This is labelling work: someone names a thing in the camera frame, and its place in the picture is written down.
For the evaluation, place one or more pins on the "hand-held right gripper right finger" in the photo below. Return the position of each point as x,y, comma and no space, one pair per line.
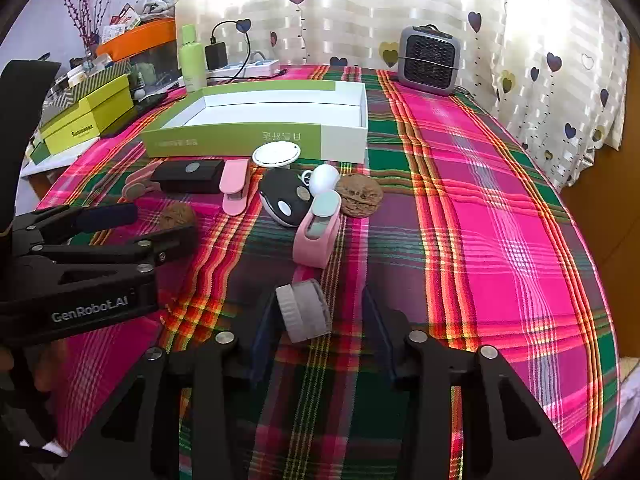
378,332

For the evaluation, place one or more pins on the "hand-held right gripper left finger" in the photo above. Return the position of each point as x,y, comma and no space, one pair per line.
262,345

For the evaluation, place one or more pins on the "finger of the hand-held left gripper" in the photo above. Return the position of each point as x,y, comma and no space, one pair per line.
100,219
172,241

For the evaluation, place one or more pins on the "brown cookie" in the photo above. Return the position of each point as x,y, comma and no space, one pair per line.
357,195
177,216

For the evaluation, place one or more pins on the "white ribbed roll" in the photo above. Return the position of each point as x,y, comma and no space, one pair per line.
302,311

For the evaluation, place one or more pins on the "black rectangular case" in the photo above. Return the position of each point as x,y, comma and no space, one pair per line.
190,176

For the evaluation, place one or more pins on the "pink mint handheld device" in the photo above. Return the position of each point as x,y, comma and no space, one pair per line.
312,246

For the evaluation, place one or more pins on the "white round disc device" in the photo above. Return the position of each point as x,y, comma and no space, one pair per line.
276,155

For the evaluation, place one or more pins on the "white egg-shaped gadget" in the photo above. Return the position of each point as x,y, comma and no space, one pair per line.
325,178

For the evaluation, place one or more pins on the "green white cardboard box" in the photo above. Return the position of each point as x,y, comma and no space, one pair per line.
280,110

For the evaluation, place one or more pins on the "person's left hand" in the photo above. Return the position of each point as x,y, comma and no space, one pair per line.
47,366

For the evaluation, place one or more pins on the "yellow-green cardboard box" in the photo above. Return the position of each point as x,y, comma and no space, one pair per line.
75,130

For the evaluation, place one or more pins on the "grey striped box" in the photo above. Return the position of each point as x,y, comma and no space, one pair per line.
95,77

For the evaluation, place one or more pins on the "pink green plaid tablecloth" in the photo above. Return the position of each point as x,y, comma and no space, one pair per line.
500,210

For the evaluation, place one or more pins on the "light green bottle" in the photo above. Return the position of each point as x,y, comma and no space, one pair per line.
192,65

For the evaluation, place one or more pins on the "orange lidded storage bin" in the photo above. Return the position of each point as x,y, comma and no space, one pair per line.
145,35

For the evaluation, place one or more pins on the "black charger plug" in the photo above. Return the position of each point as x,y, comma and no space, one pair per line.
216,56

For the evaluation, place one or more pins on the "white blue power strip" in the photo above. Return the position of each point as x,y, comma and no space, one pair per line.
260,67

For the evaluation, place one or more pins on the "colourful card packets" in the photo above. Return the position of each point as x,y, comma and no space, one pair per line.
122,22

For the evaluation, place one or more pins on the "purple decorative branches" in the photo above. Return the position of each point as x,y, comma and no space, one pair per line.
80,15

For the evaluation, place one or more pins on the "wooden wardrobe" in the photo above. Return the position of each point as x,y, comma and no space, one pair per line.
615,260

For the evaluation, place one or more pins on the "grey mini heater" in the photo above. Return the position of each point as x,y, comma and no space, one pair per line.
429,60

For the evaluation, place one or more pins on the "heart print curtain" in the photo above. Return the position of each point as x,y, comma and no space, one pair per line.
400,0

